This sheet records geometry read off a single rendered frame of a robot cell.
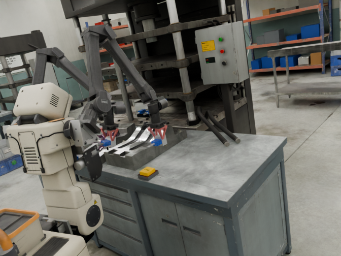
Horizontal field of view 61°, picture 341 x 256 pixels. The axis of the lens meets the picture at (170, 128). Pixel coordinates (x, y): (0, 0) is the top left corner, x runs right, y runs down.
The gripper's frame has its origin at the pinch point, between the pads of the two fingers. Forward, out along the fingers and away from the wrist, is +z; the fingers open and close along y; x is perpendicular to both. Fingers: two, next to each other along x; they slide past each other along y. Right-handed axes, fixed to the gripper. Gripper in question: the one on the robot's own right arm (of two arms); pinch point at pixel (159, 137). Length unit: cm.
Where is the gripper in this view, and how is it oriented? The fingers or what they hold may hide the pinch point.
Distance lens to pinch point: 162.5
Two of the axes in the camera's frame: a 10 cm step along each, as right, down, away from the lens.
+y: -7.5, -0.5, 6.6
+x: -6.4, 3.3, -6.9
